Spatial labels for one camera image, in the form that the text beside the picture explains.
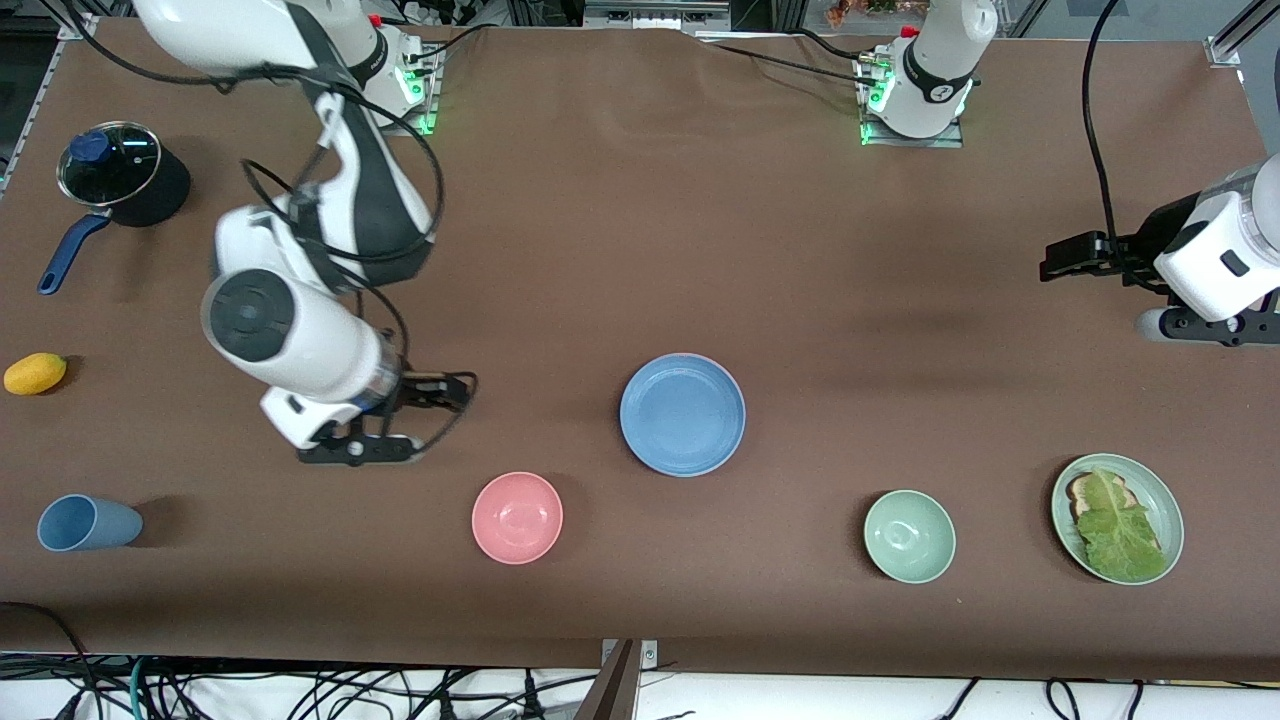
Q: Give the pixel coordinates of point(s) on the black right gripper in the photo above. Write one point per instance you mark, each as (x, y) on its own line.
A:
(415, 389)

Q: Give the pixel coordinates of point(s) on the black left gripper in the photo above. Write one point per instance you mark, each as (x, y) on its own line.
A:
(1142, 249)

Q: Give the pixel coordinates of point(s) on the blue plate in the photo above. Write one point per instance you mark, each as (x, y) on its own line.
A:
(683, 415)

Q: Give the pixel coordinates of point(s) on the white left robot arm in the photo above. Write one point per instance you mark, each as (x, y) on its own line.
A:
(1220, 250)

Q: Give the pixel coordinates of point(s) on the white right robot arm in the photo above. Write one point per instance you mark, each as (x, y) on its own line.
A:
(300, 340)

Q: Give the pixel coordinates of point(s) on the pink bowl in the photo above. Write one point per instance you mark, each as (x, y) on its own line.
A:
(517, 518)

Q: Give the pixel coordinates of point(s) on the toast bread slice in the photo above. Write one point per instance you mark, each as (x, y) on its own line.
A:
(1078, 490)

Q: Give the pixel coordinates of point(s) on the green plate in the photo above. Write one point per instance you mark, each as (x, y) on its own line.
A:
(1162, 500)

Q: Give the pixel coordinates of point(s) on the green lettuce leaf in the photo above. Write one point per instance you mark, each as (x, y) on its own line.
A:
(1120, 540)

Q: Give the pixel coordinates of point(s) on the green bowl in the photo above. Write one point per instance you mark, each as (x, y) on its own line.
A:
(909, 536)

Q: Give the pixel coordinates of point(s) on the blue cup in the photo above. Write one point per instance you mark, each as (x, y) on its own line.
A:
(95, 525)

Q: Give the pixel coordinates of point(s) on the yellow lemon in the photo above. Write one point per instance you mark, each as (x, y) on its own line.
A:
(35, 374)

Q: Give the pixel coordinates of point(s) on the grey metal device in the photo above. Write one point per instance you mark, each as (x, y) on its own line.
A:
(655, 14)

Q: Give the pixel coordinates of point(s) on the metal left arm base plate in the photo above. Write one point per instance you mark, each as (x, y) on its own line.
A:
(940, 142)

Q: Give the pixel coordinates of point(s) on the aluminium frame profile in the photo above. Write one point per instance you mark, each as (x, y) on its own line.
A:
(1235, 40)

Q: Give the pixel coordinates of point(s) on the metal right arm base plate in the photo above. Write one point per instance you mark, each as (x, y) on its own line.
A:
(425, 120)

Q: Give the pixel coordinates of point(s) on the silver metal bracket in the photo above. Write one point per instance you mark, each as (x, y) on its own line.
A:
(648, 652)

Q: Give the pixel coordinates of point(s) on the dark camera mount post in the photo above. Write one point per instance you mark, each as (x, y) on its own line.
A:
(610, 695)

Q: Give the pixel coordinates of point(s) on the aluminium table edge rail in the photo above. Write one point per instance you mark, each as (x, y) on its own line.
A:
(50, 95)

